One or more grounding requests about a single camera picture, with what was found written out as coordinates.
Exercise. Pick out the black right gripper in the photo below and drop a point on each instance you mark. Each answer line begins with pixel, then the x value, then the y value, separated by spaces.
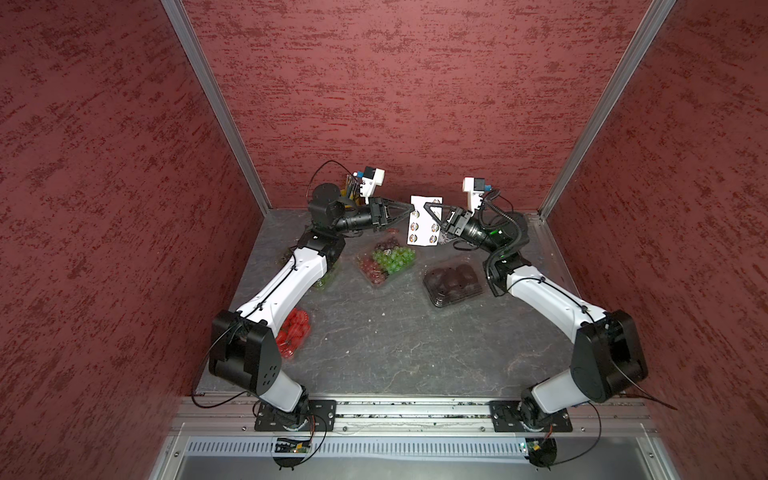
pixel 457 220

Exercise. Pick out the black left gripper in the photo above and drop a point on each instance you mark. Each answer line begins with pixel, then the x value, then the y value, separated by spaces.
pixel 382 205

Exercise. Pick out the clear box dark plums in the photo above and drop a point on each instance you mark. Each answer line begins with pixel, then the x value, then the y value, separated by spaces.
pixel 453 284

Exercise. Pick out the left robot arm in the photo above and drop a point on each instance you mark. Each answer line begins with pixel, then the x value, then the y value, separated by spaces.
pixel 244 348

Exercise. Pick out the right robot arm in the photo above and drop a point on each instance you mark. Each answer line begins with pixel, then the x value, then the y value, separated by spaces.
pixel 607 355

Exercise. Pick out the pencils in bucket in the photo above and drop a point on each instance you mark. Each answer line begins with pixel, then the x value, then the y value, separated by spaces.
pixel 352 180

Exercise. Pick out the clear box dark grapes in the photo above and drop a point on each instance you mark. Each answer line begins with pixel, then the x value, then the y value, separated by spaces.
pixel 327 279

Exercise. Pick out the clear box strawberries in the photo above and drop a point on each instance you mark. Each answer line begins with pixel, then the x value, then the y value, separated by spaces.
pixel 293 332

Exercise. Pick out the left circuit board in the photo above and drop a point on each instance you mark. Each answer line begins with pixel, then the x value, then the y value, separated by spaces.
pixel 289 453

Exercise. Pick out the circuit board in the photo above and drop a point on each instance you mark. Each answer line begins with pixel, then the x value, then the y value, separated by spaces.
pixel 289 453
pixel 541 452

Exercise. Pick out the right circuit board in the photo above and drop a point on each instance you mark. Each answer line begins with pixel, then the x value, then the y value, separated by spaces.
pixel 541 452

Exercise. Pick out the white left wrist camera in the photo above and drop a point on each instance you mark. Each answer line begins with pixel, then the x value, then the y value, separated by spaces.
pixel 368 180

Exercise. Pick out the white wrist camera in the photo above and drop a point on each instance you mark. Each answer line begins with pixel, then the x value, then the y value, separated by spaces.
pixel 475 189
pixel 368 180

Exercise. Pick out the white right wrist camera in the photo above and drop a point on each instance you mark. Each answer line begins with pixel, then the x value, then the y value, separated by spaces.
pixel 475 189

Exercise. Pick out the aluminium front rail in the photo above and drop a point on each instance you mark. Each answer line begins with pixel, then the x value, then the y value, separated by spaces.
pixel 428 416

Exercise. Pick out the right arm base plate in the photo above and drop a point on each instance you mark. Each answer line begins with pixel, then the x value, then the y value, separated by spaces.
pixel 523 416

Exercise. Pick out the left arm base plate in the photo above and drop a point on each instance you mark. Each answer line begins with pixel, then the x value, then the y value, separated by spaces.
pixel 311 415

